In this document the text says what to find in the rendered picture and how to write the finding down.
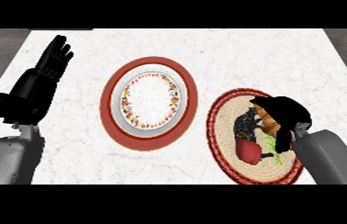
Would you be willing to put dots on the round woven red-rimmed placemat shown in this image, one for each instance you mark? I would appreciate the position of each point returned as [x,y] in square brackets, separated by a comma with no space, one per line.
[226,136]

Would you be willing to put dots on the brown croissant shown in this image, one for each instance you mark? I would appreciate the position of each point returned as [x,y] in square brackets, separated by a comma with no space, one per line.
[267,122]

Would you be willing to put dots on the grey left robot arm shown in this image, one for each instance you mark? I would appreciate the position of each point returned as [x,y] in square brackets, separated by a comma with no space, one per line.
[18,157]

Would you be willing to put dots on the red rimmed floral plate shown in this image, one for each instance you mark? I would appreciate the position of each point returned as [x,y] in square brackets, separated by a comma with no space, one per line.
[149,103]

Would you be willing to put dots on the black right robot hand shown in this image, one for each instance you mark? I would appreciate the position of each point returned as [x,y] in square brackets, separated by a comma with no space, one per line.
[287,111]

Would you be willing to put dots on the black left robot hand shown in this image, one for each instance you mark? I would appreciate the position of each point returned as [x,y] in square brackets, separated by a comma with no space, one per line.
[40,80]

